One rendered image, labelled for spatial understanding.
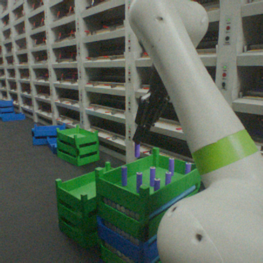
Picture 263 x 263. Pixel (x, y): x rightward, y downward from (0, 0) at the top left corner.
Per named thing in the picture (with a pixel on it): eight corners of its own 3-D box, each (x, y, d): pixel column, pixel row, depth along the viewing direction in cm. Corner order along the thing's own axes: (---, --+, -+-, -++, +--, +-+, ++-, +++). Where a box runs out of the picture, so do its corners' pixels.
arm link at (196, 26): (223, 13, 63) (191, 0, 68) (196, 2, 54) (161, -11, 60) (199, 65, 70) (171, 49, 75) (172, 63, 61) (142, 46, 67)
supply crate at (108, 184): (144, 217, 65) (145, 189, 63) (95, 192, 79) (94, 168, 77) (201, 181, 87) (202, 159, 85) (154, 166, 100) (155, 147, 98)
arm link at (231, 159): (286, 247, 36) (218, 253, 45) (307, 213, 45) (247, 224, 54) (228, 134, 40) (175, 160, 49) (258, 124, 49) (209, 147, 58)
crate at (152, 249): (144, 268, 69) (144, 243, 67) (97, 236, 83) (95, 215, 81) (198, 222, 91) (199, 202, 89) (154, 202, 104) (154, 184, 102)
